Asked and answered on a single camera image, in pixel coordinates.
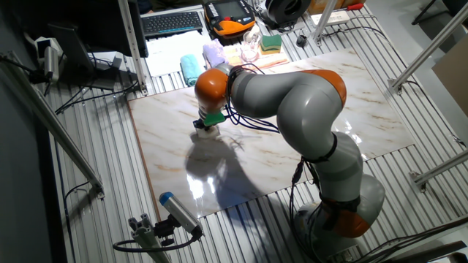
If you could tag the black flat bar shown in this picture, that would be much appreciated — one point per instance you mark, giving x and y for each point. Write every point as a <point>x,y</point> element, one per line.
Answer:
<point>428,252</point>

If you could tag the white rectangular sponge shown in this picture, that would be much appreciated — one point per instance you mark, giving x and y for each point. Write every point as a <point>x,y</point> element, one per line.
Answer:
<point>212,134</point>

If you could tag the silver camera on white mount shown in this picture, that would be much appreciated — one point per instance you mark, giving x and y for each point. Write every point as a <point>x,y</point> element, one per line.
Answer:
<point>51,62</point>

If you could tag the black computer keyboard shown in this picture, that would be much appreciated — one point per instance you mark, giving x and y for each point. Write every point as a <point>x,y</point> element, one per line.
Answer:
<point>172,22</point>

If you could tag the upright aluminium profile post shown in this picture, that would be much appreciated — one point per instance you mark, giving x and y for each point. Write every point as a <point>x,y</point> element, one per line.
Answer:
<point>131,44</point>

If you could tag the silver camera with blue cap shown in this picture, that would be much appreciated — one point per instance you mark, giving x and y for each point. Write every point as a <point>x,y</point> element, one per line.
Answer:
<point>179,212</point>

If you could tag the black round spool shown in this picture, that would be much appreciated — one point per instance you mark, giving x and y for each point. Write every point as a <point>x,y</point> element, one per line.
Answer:
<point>287,10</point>

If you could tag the purple folded cloth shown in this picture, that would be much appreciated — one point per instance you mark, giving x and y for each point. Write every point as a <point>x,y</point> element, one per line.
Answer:
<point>214,53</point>

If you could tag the brown cardboard box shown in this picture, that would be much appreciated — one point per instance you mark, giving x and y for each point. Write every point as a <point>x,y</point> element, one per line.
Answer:
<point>453,80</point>

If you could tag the black office chair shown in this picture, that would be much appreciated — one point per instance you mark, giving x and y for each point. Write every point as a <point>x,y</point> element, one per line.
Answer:
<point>457,5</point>

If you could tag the clear glass cup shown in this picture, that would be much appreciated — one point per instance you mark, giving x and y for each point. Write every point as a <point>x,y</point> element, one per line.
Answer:
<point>250,49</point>

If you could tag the green yellow sponge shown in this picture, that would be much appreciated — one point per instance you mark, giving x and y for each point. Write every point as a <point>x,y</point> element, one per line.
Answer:
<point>271,44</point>

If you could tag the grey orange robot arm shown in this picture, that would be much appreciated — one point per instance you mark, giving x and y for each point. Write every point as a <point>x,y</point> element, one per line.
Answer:
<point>307,109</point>

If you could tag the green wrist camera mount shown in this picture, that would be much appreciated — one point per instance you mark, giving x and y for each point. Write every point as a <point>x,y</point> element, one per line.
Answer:
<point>214,118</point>

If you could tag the grey monitor stand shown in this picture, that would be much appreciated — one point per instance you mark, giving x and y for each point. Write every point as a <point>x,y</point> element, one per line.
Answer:
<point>71,47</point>

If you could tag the small black round object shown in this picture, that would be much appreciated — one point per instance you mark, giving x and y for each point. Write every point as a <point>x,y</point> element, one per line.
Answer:
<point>301,41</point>

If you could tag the white paper sheet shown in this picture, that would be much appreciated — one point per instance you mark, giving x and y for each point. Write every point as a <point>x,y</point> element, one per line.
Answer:
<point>164,51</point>

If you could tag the slanted aluminium frame beam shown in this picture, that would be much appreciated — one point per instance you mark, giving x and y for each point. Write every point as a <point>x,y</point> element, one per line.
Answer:
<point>435,45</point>

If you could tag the orange cloth mat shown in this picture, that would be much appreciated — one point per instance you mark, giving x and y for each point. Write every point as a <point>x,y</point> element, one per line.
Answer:
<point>274,60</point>

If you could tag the white power strip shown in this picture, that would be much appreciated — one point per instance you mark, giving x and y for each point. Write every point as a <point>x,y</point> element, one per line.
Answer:
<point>342,16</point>

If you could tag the low aluminium frame beam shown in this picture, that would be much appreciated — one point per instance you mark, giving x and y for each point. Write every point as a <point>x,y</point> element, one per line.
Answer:
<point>442,168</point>

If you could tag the short aluminium profile stub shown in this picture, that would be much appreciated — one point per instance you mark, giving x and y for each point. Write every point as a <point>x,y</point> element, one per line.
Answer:
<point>146,237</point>

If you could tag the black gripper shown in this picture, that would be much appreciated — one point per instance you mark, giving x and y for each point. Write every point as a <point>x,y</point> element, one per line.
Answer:
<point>201,124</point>

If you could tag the black camera clamp bracket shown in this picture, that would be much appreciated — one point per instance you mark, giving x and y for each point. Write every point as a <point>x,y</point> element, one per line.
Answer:
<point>164,230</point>

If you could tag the long slanted aluminium beam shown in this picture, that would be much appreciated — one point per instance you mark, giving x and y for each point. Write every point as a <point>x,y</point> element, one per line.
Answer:
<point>55,128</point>

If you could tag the thin aluminium frame post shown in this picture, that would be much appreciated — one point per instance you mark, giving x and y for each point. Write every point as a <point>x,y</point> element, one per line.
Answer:
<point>325,18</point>

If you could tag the orange black teach pendant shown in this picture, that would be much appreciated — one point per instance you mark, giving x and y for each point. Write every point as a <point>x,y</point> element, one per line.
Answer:
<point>228,22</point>

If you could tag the teal rolled towel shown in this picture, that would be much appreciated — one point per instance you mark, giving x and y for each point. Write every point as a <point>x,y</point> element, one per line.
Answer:
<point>190,69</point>

